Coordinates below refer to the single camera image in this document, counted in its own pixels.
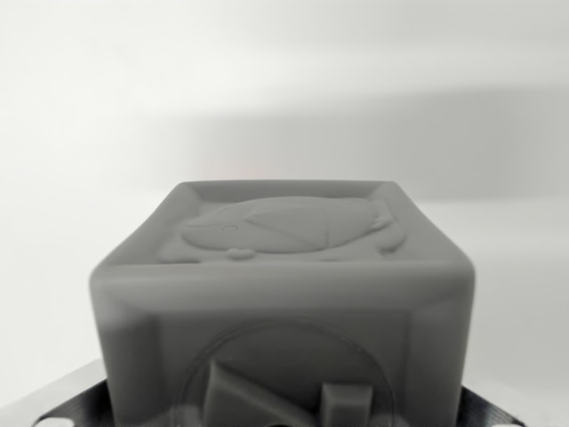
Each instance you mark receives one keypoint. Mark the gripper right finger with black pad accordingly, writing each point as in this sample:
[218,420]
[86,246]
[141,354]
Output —
[489,409]

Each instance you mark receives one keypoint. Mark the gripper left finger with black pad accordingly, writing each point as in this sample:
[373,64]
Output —
[75,400]

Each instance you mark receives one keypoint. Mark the grey embossed cube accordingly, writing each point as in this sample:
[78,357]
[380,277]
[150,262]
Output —
[284,302]

